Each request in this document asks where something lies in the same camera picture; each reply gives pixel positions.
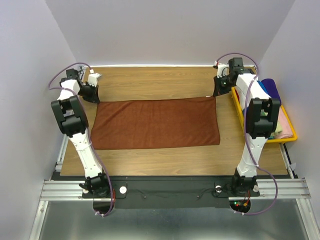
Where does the purple rolled towel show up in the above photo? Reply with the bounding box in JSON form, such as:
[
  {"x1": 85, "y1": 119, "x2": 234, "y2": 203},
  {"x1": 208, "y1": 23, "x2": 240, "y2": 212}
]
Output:
[{"x1": 261, "y1": 78, "x2": 282, "y2": 104}]

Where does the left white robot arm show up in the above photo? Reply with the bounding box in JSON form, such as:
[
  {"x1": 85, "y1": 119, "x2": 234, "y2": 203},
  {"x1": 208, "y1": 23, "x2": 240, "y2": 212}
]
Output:
[{"x1": 50, "y1": 66, "x2": 112, "y2": 198}]

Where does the aluminium frame rail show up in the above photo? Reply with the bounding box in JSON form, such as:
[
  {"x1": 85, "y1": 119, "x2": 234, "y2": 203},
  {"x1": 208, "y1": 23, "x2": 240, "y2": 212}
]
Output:
[{"x1": 28, "y1": 66, "x2": 313, "y2": 240}]

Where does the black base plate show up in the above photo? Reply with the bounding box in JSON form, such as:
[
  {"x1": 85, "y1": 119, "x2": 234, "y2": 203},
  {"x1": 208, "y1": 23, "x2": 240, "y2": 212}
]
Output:
[{"x1": 82, "y1": 175, "x2": 261, "y2": 210}]

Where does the yellow plastic tray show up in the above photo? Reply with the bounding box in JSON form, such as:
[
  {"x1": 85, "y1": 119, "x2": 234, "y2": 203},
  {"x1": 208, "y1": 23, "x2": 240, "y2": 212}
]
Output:
[{"x1": 231, "y1": 87, "x2": 298, "y2": 143}]

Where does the pink rolled towel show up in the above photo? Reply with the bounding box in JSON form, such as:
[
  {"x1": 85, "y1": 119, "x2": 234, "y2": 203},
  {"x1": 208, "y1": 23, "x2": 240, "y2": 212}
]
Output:
[{"x1": 276, "y1": 107, "x2": 293, "y2": 139}]

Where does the green cream patterned towel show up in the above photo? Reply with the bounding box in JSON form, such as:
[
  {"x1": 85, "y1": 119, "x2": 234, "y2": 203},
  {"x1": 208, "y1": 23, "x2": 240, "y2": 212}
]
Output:
[{"x1": 270, "y1": 121, "x2": 283, "y2": 139}]

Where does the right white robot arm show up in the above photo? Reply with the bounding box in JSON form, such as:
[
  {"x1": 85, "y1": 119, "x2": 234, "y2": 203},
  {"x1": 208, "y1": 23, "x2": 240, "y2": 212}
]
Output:
[{"x1": 213, "y1": 70, "x2": 281, "y2": 196}]

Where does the brown towel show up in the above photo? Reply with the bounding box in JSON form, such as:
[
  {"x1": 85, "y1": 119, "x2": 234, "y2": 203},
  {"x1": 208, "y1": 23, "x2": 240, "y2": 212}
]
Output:
[{"x1": 91, "y1": 96, "x2": 220, "y2": 150}]

